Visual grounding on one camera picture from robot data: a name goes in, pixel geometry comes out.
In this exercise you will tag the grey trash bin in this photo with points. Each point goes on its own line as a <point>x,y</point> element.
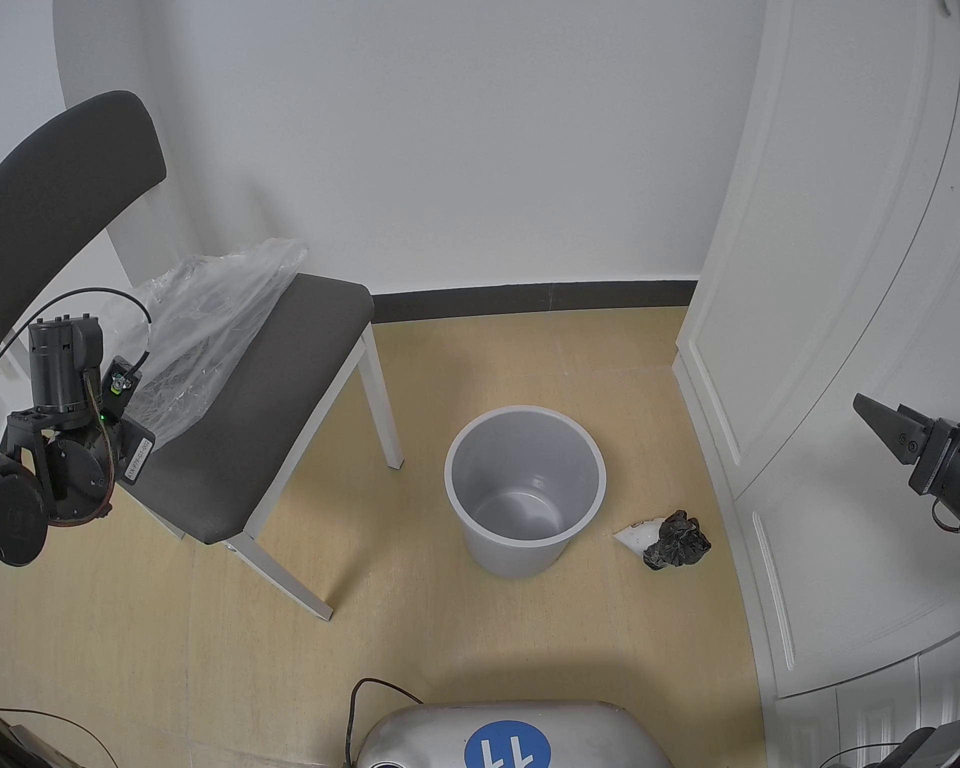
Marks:
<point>517,457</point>

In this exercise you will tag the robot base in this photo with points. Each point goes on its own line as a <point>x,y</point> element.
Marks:
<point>420,739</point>

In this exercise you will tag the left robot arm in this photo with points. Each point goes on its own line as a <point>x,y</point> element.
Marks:
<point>64,375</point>

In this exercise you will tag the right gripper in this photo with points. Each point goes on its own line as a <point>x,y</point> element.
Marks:
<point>941,465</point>

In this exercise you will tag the crumpled white paper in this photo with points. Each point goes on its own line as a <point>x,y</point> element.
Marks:
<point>636,537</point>

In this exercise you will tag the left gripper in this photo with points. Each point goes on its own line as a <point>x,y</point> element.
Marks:
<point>135,450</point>

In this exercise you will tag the dark grey white-legged chair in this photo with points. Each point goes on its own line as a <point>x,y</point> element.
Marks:
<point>285,375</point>

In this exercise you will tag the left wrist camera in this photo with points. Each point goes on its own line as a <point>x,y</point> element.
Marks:
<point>120,394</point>

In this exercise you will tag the black plastic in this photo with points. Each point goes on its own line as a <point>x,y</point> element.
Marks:
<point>679,540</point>

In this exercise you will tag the clear plastic bag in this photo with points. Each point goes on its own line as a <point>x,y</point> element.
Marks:
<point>202,322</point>

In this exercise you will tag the white wardrobe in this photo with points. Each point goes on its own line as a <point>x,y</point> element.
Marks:
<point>825,300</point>

